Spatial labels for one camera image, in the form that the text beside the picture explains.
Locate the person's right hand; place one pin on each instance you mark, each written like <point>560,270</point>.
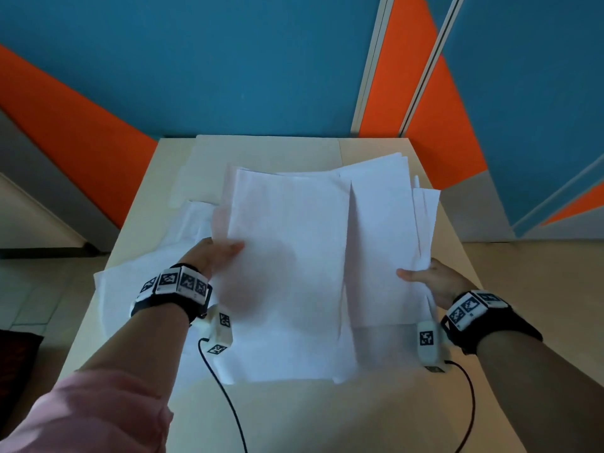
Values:
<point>443,285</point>

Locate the person's left hand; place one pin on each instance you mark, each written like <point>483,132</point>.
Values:
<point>210,254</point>

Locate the white sheets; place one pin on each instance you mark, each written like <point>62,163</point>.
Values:
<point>292,259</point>

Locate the person's right forearm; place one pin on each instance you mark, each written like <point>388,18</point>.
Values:
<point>547,391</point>

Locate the person's left forearm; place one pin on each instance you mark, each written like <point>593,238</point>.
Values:
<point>141,349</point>

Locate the black left wristband with markers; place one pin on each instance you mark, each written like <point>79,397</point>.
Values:
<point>174,287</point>

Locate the black wristband with markers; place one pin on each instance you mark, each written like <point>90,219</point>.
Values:
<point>174,287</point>
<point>491,318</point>

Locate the black right wristband with markers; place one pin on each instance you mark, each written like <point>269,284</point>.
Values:
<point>491,318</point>

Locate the cream folder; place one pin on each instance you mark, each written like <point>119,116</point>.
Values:
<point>264,153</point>

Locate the cream table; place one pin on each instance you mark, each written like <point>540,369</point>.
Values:
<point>321,419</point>

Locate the white door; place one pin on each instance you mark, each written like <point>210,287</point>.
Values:
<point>28,221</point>

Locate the pink sweater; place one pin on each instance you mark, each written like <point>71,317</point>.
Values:
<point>89,415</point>

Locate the dark patterned box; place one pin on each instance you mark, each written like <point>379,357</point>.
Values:
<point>16,372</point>

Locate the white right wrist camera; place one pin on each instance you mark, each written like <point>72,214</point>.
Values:
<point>430,346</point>

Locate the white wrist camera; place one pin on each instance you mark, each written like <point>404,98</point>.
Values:
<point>216,330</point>
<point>430,346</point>

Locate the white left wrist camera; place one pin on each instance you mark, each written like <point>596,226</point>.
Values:
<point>216,330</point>

